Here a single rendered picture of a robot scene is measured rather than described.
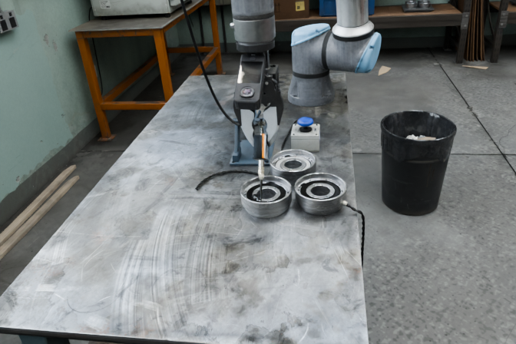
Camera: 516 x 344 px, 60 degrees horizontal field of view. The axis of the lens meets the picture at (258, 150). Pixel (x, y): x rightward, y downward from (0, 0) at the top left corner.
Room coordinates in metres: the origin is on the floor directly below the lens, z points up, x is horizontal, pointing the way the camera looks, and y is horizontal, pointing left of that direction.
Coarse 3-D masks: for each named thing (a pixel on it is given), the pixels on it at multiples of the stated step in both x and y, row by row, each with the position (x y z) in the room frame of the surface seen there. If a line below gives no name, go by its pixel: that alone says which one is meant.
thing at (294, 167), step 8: (280, 152) 0.92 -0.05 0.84; (288, 152) 0.92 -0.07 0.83; (296, 152) 0.92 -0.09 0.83; (304, 152) 0.91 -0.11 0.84; (272, 160) 0.89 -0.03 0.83; (288, 160) 0.89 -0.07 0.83; (296, 160) 0.89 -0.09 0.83; (312, 160) 0.89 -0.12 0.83; (272, 168) 0.86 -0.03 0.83; (288, 168) 0.86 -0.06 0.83; (296, 168) 0.86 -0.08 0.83; (312, 168) 0.84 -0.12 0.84; (280, 176) 0.83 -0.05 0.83; (288, 176) 0.83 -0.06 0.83; (296, 176) 0.82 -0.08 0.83
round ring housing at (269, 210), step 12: (252, 180) 0.81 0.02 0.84; (264, 180) 0.81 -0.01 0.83; (276, 180) 0.81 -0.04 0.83; (240, 192) 0.76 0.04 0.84; (264, 192) 0.78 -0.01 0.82; (276, 192) 0.77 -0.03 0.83; (252, 204) 0.72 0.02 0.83; (264, 204) 0.71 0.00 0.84; (276, 204) 0.72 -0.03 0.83; (288, 204) 0.73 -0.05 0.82; (264, 216) 0.72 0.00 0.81; (276, 216) 0.72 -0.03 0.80
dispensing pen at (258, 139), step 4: (260, 120) 0.82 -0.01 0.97; (260, 124) 0.81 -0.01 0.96; (264, 124) 0.81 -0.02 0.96; (260, 128) 0.81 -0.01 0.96; (260, 132) 0.81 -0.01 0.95; (256, 136) 0.79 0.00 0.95; (260, 136) 0.79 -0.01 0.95; (256, 140) 0.78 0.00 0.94; (260, 140) 0.78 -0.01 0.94; (256, 144) 0.78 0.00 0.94; (260, 144) 0.78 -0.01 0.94; (256, 148) 0.77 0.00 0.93; (260, 148) 0.77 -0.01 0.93; (256, 152) 0.77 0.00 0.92; (260, 152) 0.77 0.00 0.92; (256, 156) 0.76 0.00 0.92; (260, 156) 0.76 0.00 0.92; (260, 160) 0.77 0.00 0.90; (264, 160) 0.77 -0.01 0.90; (260, 164) 0.77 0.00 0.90; (264, 164) 0.77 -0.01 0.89; (260, 168) 0.76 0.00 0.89; (260, 172) 0.76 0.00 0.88; (260, 176) 0.76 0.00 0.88; (260, 180) 0.75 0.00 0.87; (260, 184) 0.75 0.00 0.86; (260, 188) 0.74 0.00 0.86; (260, 192) 0.74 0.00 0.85; (260, 196) 0.74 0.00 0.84; (260, 200) 0.73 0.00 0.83
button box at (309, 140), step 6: (294, 126) 1.05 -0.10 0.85; (300, 126) 1.04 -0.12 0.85; (312, 126) 1.04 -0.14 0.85; (318, 126) 1.03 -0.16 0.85; (294, 132) 1.01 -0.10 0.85; (300, 132) 1.01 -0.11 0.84; (306, 132) 1.00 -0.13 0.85; (312, 132) 1.00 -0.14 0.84; (318, 132) 1.00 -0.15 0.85; (294, 138) 0.99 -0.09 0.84; (300, 138) 0.99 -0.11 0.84; (306, 138) 0.98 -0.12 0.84; (312, 138) 0.98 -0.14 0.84; (318, 138) 0.98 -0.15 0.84; (294, 144) 0.99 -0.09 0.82; (300, 144) 0.99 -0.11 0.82; (306, 144) 0.98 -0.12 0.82; (312, 144) 0.98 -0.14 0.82; (318, 144) 0.98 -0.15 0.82; (306, 150) 0.98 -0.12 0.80; (312, 150) 0.98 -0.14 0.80; (318, 150) 0.98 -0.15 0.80
